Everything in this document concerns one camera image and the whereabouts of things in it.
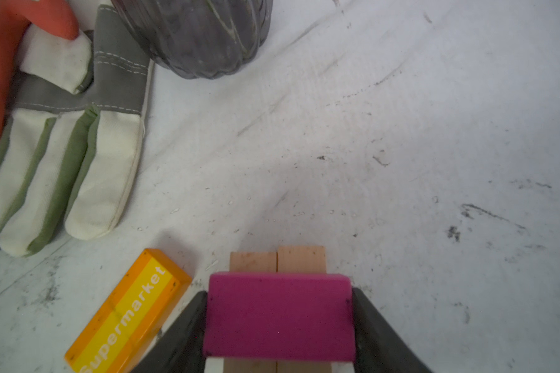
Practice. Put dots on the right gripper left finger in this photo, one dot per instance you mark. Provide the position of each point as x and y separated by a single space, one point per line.
180 348

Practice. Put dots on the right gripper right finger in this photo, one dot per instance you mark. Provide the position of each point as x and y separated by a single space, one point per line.
378 347

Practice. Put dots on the magenta block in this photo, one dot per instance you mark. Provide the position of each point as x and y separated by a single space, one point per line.
290 317

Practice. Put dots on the orange supermarket block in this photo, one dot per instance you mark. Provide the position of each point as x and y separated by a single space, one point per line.
120 332

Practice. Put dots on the green white work glove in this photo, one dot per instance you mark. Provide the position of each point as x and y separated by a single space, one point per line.
72 131

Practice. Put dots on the dark ribbed glass vase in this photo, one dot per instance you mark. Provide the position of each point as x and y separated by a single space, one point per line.
198 39

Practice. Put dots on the orange white work glove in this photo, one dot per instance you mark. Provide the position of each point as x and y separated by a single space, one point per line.
53 16

